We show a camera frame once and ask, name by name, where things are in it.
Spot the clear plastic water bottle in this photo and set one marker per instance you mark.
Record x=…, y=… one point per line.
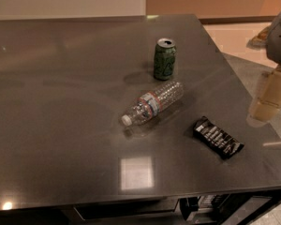
x=152, y=103

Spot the green soda can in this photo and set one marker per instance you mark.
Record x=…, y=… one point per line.
x=164, y=60

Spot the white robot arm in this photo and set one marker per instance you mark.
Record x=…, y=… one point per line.
x=273, y=46

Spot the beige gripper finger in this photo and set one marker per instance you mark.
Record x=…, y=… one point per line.
x=267, y=103

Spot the black snack bar wrapper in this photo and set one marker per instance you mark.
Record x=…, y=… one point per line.
x=216, y=138

